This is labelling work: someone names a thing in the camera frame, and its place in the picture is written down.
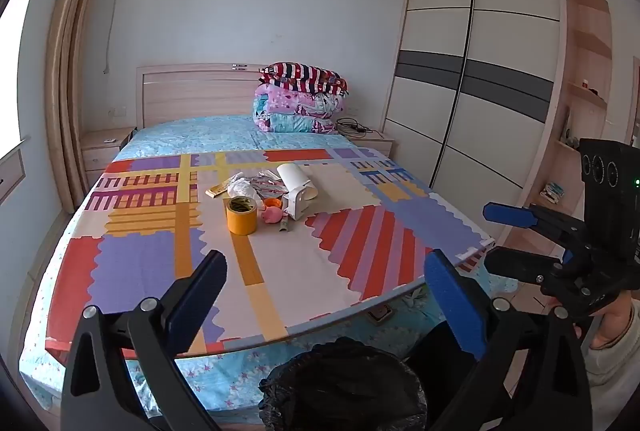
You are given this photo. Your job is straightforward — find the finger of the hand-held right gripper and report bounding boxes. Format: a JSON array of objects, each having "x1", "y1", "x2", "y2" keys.
[
  {"x1": 483, "y1": 247, "x2": 568, "y2": 286},
  {"x1": 482, "y1": 202, "x2": 588, "y2": 257}
]

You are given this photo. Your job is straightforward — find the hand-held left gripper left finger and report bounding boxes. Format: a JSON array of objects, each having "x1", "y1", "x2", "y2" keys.
[{"x1": 60, "y1": 249, "x2": 228, "y2": 431}]

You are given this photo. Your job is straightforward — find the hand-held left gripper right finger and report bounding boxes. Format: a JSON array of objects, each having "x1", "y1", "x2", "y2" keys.
[{"x1": 424, "y1": 249, "x2": 593, "y2": 431}]

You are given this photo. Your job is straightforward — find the yellow tape roll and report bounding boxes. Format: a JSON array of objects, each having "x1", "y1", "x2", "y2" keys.
[{"x1": 225, "y1": 196, "x2": 259, "y2": 236}]

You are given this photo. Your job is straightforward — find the black trash bag bin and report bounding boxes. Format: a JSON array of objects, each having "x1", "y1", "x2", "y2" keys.
[{"x1": 258, "y1": 337, "x2": 429, "y2": 431}]

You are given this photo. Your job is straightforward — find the white cylindrical container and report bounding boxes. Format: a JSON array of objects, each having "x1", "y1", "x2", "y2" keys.
[{"x1": 276, "y1": 162, "x2": 318, "y2": 201}]

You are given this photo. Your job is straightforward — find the person's right forearm white sleeve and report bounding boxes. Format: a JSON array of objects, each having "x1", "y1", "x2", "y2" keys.
[{"x1": 580, "y1": 298, "x2": 640, "y2": 431}]

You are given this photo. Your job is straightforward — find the person's right hand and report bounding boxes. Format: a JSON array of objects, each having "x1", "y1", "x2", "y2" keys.
[{"x1": 542, "y1": 290, "x2": 637, "y2": 351}]

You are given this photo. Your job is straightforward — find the stack of books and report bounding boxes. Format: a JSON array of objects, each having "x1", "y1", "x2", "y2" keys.
[{"x1": 541, "y1": 181, "x2": 567, "y2": 205}]

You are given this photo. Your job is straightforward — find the person's right leg black pants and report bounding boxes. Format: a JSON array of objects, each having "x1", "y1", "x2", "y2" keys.
[{"x1": 406, "y1": 320, "x2": 483, "y2": 431}]

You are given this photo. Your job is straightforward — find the small printed card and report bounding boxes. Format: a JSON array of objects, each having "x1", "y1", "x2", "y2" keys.
[{"x1": 366, "y1": 304, "x2": 396, "y2": 325}]

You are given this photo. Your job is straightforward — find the colourful foam puzzle mat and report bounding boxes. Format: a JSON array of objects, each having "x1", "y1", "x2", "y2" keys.
[{"x1": 45, "y1": 147, "x2": 497, "y2": 355}]

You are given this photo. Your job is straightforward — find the yellow flat packet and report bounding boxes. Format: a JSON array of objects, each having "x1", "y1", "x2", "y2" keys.
[{"x1": 205, "y1": 181, "x2": 236, "y2": 200}]

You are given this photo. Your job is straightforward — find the crumpled white plastic bag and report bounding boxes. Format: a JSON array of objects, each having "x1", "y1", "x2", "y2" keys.
[{"x1": 227, "y1": 177, "x2": 264, "y2": 202}]

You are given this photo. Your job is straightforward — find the red white wrapper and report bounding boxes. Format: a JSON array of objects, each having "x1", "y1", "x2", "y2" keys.
[{"x1": 249, "y1": 171, "x2": 288, "y2": 198}]

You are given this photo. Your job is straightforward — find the wooden nightstand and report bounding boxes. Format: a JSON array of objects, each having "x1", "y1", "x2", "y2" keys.
[
  {"x1": 347, "y1": 128, "x2": 397, "y2": 160},
  {"x1": 80, "y1": 127, "x2": 137, "y2": 173}
]

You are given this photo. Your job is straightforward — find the wooden corner shelf unit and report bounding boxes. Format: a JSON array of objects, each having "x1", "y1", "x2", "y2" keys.
[{"x1": 500, "y1": 0, "x2": 617, "y2": 257}]

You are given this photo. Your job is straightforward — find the bed with blue floral sheet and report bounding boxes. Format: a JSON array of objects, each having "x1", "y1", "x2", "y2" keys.
[{"x1": 19, "y1": 114, "x2": 516, "y2": 417}]

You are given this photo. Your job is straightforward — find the wooden headboard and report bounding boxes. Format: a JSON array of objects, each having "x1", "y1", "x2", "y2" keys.
[{"x1": 136, "y1": 64, "x2": 271, "y2": 128}]

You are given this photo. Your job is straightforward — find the pink folded blanket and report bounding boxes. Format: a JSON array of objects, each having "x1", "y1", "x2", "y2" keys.
[{"x1": 252, "y1": 84, "x2": 342, "y2": 135}]

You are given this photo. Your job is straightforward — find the striped folded blanket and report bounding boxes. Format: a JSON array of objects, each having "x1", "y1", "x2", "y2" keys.
[{"x1": 258, "y1": 62, "x2": 349, "y2": 98}]

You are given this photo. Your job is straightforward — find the black cables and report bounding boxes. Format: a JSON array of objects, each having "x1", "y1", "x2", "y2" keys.
[{"x1": 335, "y1": 118, "x2": 377, "y2": 136}]

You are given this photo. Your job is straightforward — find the wooden window frame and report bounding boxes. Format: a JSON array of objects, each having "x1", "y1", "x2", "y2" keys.
[{"x1": 46, "y1": 0, "x2": 123, "y2": 214}]

